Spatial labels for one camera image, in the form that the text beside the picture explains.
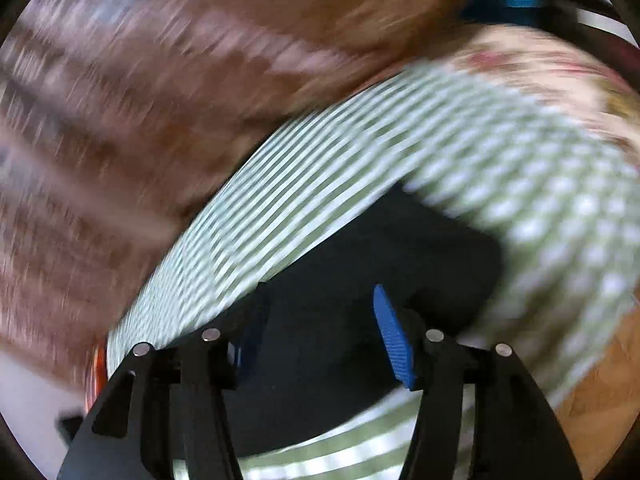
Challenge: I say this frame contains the green white checkered bedsheet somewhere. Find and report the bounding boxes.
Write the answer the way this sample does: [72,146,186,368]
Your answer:
[105,62,640,480]

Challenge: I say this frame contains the black pants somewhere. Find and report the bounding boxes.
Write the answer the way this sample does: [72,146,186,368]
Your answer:
[206,186,504,457]

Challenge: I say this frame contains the floral cream quilt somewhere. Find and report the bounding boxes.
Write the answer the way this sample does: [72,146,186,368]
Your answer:
[447,25,639,158]

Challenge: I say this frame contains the brown floral curtain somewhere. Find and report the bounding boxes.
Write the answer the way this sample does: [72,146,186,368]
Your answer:
[1,0,465,387]

